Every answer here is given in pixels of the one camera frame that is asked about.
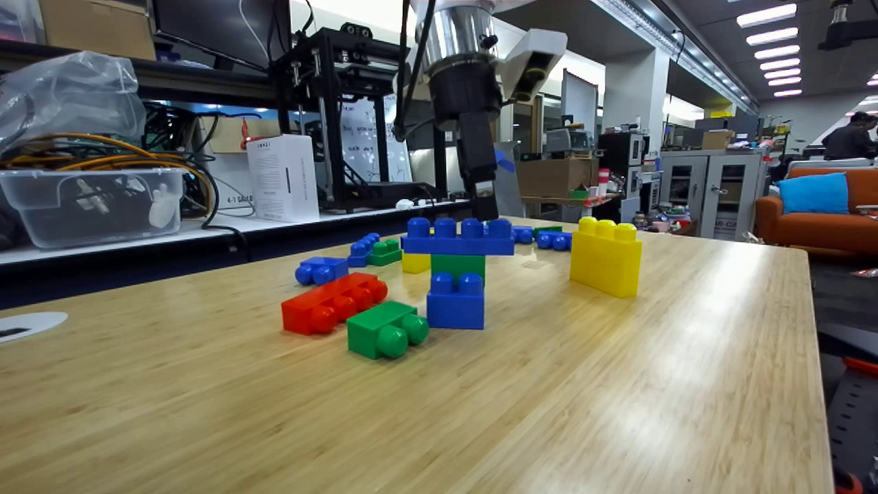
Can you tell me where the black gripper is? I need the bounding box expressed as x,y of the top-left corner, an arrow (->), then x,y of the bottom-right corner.
426,53 -> 506,197

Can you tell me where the blue and green block stack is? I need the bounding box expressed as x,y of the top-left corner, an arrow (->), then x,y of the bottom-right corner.
399,215 -> 518,332

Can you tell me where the clear sheet with blue stripes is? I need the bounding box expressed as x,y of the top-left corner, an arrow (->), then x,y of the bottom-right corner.
492,142 -> 524,201

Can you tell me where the brown cardboard box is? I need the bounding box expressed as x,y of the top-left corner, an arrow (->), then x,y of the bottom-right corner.
35,0 -> 160,63
516,155 -> 602,206

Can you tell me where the long blue block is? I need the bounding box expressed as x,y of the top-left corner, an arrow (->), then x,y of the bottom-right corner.
345,230 -> 384,269
511,225 -> 576,256

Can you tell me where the small yellow block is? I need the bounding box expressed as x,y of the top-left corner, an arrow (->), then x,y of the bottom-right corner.
399,252 -> 435,278

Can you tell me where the large yellow block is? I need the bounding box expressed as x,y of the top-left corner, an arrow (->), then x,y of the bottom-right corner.
568,215 -> 646,303

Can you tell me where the small blue block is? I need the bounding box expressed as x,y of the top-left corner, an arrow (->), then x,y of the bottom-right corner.
293,256 -> 352,289

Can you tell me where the white carton box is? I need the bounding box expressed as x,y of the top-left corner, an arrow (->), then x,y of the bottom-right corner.
245,131 -> 325,225

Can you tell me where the red long block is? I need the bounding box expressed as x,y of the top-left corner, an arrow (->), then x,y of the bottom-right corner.
280,271 -> 393,339

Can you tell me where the grey glass door cabinet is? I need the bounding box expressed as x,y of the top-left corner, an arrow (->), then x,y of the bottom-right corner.
657,149 -> 769,241

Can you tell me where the white workbench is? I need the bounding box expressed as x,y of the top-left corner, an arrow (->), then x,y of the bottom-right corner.
0,195 -> 477,310

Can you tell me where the black monitor panel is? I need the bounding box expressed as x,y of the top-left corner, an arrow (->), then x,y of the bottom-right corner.
148,0 -> 293,74

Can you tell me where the ceiling light panel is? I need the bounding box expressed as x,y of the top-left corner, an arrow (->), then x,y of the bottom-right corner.
734,0 -> 802,31
743,26 -> 805,51
753,45 -> 805,63

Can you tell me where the blue cushion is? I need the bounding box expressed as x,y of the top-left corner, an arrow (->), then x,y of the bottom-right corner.
778,171 -> 853,217

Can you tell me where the orange sofa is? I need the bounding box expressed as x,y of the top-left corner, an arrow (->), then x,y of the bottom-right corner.
753,163 -> 878,262

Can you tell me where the person in dark clothes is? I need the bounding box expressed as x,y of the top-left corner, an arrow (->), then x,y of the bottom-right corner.
821,110 -> 878,164

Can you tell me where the black ceiling fixture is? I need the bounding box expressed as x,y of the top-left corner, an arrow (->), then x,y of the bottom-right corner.
815,0 -> 878,53

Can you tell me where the clear plastic storage bin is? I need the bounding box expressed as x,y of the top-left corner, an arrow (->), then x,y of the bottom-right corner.
0,164 -> 190,252

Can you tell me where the clear plastic bag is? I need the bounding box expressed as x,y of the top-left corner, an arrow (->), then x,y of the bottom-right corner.
0,51 -> 148,160

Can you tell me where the white table grommet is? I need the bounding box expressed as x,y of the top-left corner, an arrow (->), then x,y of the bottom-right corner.
0,310 -> 72,347

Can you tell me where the black frame 3D printer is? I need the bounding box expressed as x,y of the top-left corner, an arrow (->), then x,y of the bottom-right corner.
271,22 -> 454,211

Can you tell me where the yellow cable coil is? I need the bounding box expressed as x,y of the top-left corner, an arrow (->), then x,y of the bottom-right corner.
0,129 -> 225,230

